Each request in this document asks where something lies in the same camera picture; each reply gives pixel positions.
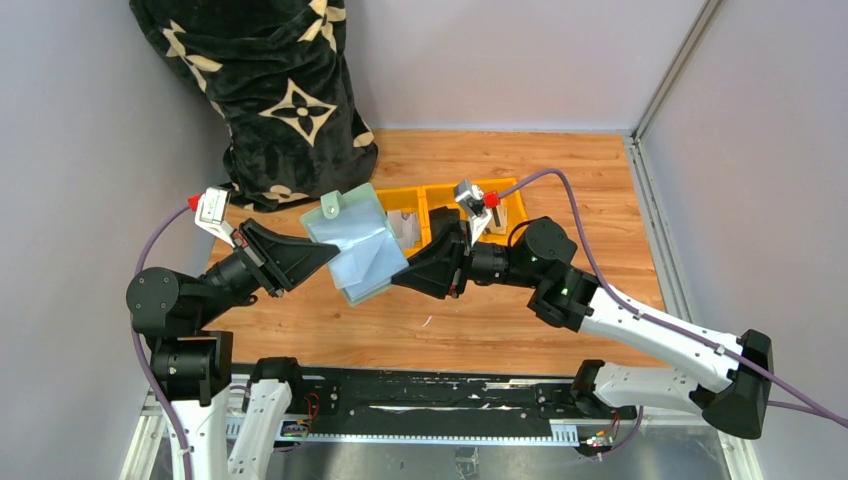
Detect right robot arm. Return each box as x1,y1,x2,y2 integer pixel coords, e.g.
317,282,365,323
391,217,773,440

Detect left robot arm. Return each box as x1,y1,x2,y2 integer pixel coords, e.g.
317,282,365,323
126,220,339,479

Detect yellow bin with black card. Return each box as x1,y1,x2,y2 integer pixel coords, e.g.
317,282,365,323
423,184,468,235

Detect white cards in bin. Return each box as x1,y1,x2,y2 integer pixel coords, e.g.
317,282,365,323
386,210,421,249

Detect yellow bin with white cards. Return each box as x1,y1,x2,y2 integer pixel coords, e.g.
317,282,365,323
376,186,432,257

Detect beige card in bin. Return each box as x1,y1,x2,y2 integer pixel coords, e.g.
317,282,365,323
486,204,509,235

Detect black floral blanket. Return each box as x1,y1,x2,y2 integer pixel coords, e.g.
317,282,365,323
129,1,378,212

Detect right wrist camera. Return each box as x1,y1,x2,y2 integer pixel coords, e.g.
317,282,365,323
453,179,500,245

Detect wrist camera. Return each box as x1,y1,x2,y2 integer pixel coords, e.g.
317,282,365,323
453,179,500,245
187,186,235,246

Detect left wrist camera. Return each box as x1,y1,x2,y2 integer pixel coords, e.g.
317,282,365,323
187,186,235,246

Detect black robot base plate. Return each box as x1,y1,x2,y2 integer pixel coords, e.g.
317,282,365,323
285,366,636,444

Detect aluminium frame rail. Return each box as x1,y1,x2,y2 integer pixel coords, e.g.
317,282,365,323
625,0,727,144

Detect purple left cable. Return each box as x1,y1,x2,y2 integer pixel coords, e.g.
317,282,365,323
130,203,200,480

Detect purple cable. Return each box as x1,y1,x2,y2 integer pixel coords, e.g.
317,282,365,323
130,203,200,480
496,168,848,429

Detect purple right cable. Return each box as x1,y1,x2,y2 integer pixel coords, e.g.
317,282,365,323
496,168,848,429

